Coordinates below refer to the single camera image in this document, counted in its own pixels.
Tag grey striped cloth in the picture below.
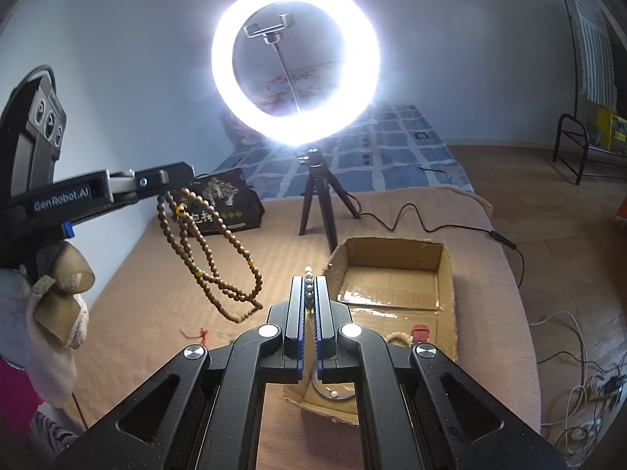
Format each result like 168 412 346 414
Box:
27 411 84 451

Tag black metal shoe rack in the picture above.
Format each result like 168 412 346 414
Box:
553 114 627 186

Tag wooden bead necklace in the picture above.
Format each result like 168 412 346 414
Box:
156 187 265 324

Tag black tripod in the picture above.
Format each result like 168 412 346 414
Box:
295 146 362 254

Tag white floor cables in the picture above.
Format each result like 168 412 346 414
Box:
529 311 627 446

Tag folded floral quilt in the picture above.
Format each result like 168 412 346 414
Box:
220 61 344 143

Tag striped hanging cloth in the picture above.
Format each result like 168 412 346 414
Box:
558 0 620 106

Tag phone holder on gooseneck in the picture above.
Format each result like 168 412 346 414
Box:
243 14 307 113

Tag black cable with switch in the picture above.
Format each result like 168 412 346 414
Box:
360 166 527 287

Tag power strip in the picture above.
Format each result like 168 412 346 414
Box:
588 374 627 402

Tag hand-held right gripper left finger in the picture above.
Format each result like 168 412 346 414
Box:
51 275 308 470

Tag black snack bag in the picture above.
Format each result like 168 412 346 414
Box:
169 168 265 237

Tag pink garment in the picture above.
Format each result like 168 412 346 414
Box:
0 360 45 451

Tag blue patterned bedsheet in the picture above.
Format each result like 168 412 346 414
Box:
206 103 476 201

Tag silver bangle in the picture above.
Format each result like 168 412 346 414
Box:
313 379 357 405

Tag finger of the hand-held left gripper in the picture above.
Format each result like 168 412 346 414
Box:
107 161 197 205

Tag person's left hand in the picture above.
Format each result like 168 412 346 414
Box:
0 241 96 409

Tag red string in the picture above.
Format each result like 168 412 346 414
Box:
179 327 212 351

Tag yellow box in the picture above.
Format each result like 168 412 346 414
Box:
595 105 627 152

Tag white ring light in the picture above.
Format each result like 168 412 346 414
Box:
210 0 382 146

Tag cardboard box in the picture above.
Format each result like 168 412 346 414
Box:
281 236 458 426

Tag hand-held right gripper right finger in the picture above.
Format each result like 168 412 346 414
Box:
313 275 569 470

